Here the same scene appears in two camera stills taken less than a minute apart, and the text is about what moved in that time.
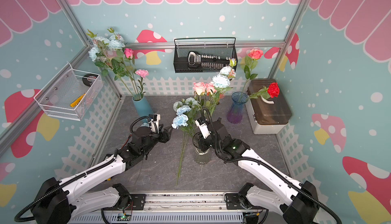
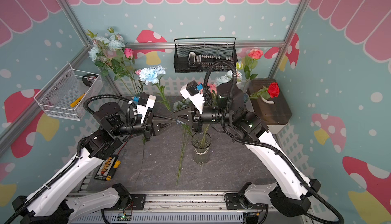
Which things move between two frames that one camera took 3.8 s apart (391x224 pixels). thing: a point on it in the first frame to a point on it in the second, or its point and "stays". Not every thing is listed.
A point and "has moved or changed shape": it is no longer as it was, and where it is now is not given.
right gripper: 201,143 to 197,123
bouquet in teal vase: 111,56 stays
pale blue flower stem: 176,105 has moved or changed shape
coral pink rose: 251,62 stays
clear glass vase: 201,157 stays
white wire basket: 70,93 stays
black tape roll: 89,82 stays
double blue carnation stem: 181,119 has moved or changed shape
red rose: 273,90 stays
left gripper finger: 169,129 to 158,117
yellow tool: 75,103 stays
